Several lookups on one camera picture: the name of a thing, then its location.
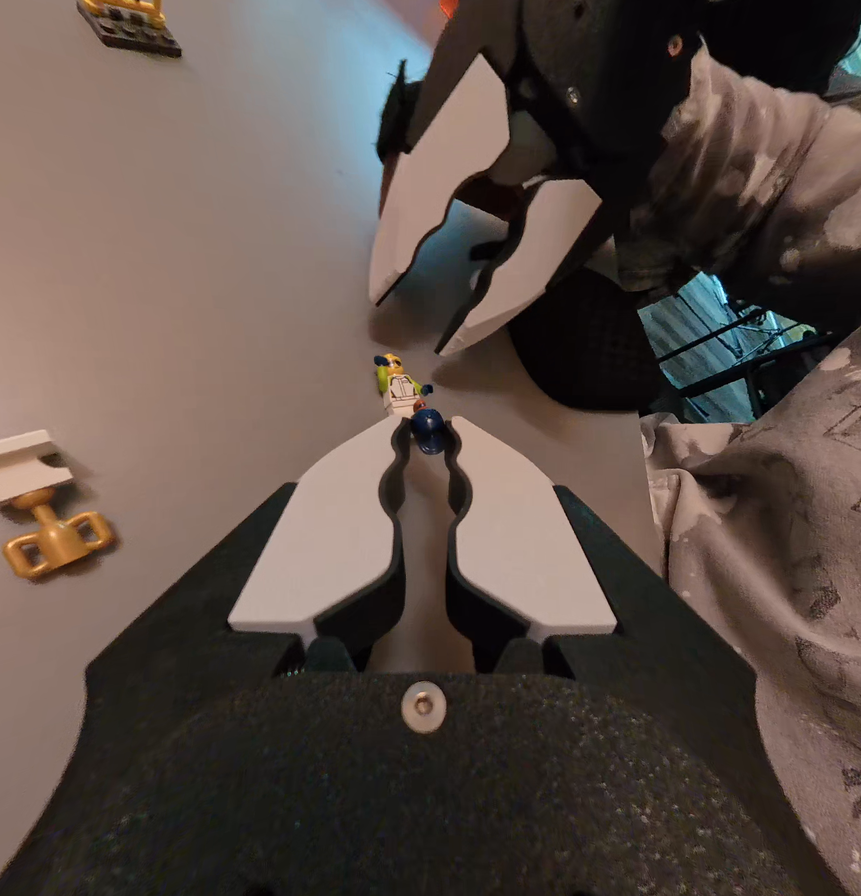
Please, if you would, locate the person's right forearm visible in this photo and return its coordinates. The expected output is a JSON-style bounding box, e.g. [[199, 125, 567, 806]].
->
[[613, 42, 861, 344]]

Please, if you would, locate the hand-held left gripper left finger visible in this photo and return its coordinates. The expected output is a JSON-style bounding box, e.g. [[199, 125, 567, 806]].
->
[[229, 418, 407, 638]]

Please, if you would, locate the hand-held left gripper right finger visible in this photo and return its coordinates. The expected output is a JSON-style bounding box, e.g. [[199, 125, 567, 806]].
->
[[445, 418, 617, 642]]

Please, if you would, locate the blue cap with orange hair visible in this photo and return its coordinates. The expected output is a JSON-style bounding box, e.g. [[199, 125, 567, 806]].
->
[[410, 409, 449, 456]]

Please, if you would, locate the small tan lego piece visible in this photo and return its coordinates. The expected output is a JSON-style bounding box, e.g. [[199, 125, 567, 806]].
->
[[0, 429, 118, 582]]

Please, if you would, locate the black mesh office chair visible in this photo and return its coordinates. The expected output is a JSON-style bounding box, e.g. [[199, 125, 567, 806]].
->
[[508, 266, 669, 414]]

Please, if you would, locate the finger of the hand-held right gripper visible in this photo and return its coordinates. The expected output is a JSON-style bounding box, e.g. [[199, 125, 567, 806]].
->
[[368, 54, 512, 306], [434, 175, 606, 358]]

